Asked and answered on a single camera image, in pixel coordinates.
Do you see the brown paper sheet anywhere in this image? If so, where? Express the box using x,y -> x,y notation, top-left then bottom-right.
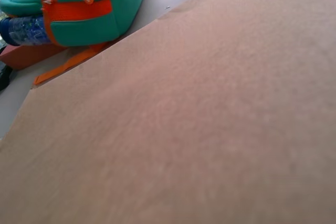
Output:
0,0 -> 336,224

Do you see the teal and orange backpack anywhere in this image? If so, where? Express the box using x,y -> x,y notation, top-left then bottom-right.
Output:
0,0 -> 148,86

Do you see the red-brown box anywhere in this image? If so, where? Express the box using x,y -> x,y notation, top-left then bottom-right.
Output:
0,44 -> 69,71

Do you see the blue water bottle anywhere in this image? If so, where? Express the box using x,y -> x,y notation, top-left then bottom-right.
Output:
0,15 -> 53,47

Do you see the black object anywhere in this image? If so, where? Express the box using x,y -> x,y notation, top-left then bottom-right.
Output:
0,61 -> 13,91

